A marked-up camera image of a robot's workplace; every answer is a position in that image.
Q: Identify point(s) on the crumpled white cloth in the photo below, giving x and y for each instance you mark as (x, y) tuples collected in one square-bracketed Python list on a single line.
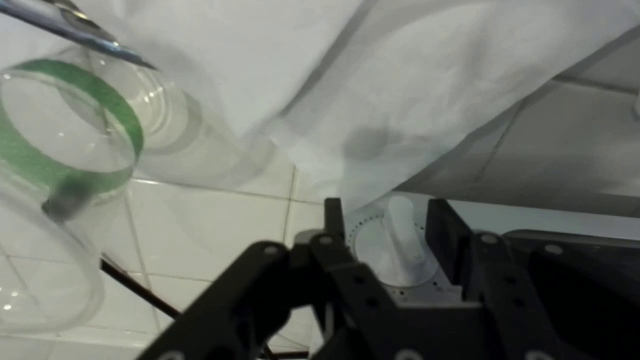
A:
[(347, 81)]

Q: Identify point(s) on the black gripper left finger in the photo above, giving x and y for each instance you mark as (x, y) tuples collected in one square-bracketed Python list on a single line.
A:
[(280, 306)]

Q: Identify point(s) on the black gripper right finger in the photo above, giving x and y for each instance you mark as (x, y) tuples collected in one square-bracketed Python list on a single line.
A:
[(533, 293)]

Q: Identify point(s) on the blue metal tool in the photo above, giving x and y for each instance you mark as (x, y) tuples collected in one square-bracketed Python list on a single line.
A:
[(72, 31)]

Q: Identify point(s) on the clear plastic cup green band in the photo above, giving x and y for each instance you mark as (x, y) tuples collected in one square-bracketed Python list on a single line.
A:
[(72, 152)]

